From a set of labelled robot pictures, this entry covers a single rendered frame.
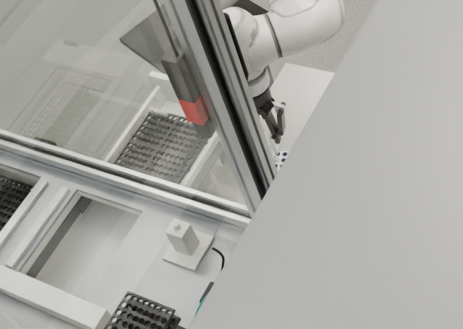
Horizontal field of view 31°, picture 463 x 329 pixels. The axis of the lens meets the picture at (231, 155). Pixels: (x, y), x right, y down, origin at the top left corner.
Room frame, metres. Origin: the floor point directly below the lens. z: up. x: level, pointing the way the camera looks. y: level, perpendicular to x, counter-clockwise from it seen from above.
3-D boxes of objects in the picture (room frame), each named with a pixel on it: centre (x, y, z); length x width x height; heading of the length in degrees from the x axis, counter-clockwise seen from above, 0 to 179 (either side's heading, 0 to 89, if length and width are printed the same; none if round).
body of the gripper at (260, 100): (1.33, -0.10, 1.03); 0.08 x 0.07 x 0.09; 57
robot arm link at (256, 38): (1.33, -0.11, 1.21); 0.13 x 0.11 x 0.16; 88
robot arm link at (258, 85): (1.33, -0.10, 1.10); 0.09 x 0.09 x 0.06
